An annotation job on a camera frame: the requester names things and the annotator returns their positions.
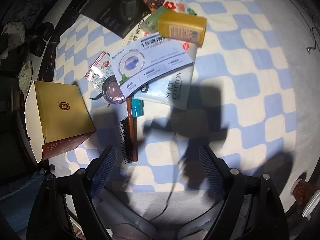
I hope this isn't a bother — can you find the black box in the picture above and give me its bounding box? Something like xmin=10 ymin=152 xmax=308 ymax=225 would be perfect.
xmin=79 ymin=0 xmax=152 ymax=39

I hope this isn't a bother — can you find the white cloth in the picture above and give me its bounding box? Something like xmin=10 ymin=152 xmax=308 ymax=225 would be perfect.
xmin=0 ymin=22 xmax=25 ymax=58

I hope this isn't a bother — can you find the wooden hairbrush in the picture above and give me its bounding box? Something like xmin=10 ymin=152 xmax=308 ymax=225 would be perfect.
xmin=119 ymin=96 xmax=139 ymax=165

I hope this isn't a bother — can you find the black round jar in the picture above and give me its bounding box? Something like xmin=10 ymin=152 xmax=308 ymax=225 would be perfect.
xmin=29 ymin=37 xmax=47 ymax=55
xmin=35 ymin=22 xmax=54 ymax=40

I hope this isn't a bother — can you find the clear floral packet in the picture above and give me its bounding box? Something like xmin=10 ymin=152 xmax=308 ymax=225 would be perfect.
xmin=164 ymin=0 xmax=197 ymax=15

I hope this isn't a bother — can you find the white blue printed card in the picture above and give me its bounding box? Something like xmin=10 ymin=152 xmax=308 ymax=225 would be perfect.
xmin=111 ymin=36 xmax=196 ymax=98

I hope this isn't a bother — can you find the red striped snack packet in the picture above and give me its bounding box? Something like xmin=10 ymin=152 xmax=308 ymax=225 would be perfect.
xmin=84 ymin=51 xmax=118 ymax=90

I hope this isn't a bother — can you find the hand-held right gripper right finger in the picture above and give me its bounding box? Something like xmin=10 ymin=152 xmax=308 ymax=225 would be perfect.
xmin=199 ymin=145 xmax=292 ymax=240

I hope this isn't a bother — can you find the yellow bottle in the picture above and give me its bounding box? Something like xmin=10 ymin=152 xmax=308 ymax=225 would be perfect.
xmin=158 ymin=10 xmax=208 ymax=47

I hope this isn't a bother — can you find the purple coil hair tie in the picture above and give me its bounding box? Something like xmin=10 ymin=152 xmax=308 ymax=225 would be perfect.
xmin=102 ymin=76 xmax=127 ymax=105

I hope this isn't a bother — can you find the gold cardboard box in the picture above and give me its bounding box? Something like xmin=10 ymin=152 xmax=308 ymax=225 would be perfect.
xmin=25 ymin=80 xmax=96 ymax=163

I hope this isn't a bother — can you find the blue white checkered blanket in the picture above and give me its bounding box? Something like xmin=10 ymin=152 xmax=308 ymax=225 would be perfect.
xmin=40 ymin=0 xmax=313 ymax=220

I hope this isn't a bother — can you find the white cotton tissue pack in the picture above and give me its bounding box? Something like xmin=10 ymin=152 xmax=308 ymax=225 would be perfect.
xmin=134 ymin=41 xmax=198 ymax=110

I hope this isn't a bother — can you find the black cable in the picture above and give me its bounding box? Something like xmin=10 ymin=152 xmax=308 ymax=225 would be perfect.
xmin=149 ymin=140 xmax=187 ymax=220

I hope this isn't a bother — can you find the blue denim cloth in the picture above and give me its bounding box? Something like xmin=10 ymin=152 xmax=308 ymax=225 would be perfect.
xmin=0 ymin=170 xmax=48 ymax=230

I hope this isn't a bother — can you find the teal tube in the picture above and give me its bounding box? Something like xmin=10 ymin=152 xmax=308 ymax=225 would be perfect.
xmin=132 ymin=97 xmax=145 ymax=117

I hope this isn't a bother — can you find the green bottle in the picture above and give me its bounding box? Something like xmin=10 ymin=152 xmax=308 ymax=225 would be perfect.
xmin=144 ymin=6 xmax=169 ymax=34

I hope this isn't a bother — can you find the brown patterned packet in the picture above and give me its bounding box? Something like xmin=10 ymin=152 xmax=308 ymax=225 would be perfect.
xmin=142 ymin=0 xmax=168 ymax=13

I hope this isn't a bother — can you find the thin black wire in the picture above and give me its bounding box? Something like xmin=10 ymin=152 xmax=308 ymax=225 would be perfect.
xmin=271 ymin=0 xmax=318 ymax=54

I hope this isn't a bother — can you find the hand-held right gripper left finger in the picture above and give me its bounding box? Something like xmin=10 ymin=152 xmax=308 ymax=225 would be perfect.
xmin=26 ymin=145 xmax=118 ymax=240

